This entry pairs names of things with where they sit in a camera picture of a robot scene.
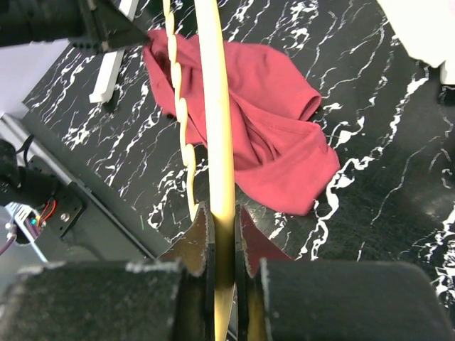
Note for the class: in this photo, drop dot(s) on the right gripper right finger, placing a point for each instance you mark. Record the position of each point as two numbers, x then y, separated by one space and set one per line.
279 298

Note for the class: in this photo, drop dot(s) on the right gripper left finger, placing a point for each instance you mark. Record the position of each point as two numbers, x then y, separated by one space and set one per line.
170 298

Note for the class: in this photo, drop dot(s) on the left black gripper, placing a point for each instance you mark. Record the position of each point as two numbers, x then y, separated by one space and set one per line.
107 27

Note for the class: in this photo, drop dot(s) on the yellow hanger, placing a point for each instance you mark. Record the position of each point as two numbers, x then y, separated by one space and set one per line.
219 146

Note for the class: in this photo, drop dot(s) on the dark red tank top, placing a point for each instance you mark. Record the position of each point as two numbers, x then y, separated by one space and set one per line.
281 159

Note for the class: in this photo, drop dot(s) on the white tank top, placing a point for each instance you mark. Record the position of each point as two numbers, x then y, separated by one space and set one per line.
426 30

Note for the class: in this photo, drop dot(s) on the silver clothes rail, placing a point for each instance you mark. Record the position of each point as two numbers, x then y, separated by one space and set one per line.
111 63

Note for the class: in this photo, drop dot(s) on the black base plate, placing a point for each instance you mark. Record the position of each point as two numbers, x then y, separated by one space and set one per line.
107 228

